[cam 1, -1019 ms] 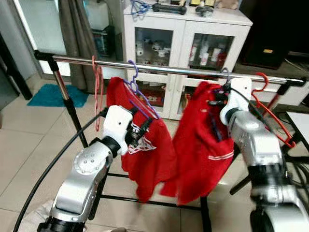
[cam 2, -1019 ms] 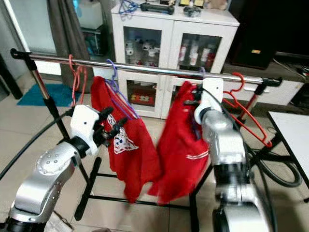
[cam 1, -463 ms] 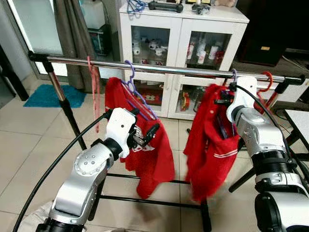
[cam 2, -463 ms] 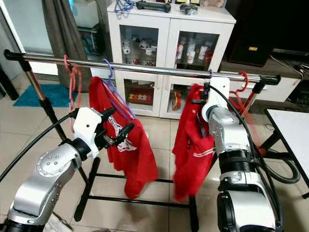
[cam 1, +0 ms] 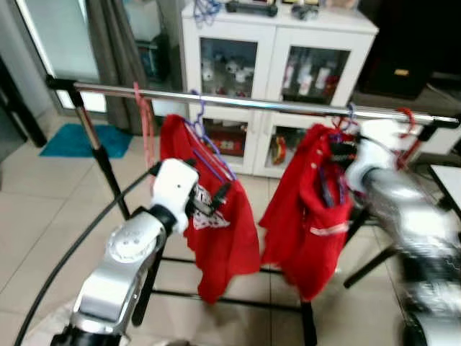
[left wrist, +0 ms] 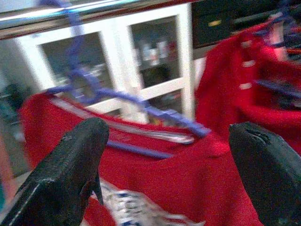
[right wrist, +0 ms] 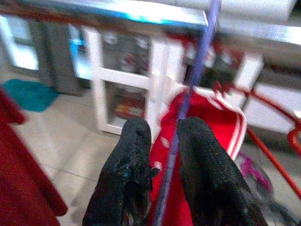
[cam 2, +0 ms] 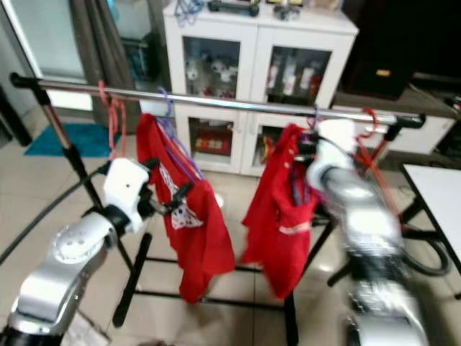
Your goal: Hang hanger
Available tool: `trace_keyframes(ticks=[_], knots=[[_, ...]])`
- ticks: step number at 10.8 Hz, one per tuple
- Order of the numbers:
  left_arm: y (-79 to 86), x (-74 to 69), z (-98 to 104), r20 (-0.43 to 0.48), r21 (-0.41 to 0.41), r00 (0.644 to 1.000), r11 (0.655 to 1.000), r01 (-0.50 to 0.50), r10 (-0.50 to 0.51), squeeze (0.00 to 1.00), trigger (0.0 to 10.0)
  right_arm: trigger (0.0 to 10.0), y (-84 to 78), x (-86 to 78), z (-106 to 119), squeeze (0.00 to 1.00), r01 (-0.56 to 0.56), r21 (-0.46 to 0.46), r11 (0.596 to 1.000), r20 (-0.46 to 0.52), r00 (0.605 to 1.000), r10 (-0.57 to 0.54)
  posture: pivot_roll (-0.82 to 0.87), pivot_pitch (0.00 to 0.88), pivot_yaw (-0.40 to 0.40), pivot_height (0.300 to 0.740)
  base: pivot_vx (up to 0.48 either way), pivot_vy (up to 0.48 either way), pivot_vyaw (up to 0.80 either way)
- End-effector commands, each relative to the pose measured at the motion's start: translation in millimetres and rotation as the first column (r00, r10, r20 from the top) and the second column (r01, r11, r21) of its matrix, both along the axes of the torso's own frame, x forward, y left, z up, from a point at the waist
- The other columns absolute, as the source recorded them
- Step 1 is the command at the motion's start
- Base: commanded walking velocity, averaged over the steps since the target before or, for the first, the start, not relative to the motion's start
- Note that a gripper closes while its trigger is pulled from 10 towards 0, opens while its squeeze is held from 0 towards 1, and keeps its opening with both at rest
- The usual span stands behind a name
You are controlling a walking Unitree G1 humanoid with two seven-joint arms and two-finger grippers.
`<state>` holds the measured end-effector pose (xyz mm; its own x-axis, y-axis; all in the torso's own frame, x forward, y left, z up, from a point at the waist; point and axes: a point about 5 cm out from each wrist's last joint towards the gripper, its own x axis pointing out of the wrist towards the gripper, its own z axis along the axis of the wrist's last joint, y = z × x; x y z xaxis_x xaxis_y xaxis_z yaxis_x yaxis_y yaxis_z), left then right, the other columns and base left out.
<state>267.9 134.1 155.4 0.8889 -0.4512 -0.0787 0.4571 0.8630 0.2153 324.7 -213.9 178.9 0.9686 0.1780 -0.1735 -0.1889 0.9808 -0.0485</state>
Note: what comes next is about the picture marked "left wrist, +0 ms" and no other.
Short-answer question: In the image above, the chrome and black clothes rack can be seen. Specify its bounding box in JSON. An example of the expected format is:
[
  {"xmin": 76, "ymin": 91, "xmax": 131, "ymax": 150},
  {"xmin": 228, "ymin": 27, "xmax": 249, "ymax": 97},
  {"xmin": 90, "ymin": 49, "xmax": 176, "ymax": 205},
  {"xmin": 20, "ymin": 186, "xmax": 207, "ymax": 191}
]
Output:
[{"xmin": 0, "ymin": 0, "xmax": 197, "ymax": 40}]

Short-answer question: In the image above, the red t-shirt with white print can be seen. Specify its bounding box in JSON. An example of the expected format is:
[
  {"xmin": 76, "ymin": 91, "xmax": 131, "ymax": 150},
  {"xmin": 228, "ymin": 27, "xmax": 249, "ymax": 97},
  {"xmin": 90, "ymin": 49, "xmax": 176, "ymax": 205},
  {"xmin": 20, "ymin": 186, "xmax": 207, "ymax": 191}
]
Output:
[{"xmin": 19, "ymin": 92, "xmax": 264, "ymax": 226}]

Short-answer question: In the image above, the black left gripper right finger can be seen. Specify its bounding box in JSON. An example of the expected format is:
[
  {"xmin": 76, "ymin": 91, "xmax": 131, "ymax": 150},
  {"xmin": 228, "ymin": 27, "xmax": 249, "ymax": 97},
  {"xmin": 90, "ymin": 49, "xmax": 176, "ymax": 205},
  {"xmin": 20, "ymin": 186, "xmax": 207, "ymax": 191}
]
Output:
[{"xmin": 229, "ymin": 121, "xmax": 301, "ymax": 226}]

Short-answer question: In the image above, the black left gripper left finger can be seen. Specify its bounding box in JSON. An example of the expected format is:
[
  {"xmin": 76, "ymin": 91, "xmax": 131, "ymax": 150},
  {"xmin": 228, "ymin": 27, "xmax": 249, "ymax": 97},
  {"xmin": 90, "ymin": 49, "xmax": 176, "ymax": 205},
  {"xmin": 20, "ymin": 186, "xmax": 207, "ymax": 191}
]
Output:
[{"xmin": 0, "ymin": 117, "xmax": 110, "ymax": 226}]

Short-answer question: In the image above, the white glass-door cabinet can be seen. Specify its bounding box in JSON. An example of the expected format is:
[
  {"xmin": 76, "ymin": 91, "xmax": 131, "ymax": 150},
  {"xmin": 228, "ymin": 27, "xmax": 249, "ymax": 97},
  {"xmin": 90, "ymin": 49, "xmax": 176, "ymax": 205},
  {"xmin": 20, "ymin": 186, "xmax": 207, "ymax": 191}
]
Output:
[{"xmin": 13, "ymin": 3, "xmax": 196, "ymax": 126}]

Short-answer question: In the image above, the black appliance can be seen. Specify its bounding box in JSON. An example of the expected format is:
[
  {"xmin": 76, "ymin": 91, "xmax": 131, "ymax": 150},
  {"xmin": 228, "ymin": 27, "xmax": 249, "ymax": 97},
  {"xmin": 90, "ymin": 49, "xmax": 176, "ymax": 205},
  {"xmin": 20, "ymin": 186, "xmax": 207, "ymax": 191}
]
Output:
[{"xmin": 191, "ymin": 0, "xmax": 301, "ymax": 49}]

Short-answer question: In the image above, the red polo shirt plaid lining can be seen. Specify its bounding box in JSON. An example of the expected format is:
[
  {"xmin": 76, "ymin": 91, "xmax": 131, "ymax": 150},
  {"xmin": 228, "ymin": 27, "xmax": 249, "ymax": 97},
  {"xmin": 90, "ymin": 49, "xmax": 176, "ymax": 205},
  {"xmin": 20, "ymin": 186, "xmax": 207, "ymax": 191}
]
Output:
[{"xmin": 194, "ymin": 23, "xmax": 301, "ymax": 155}]

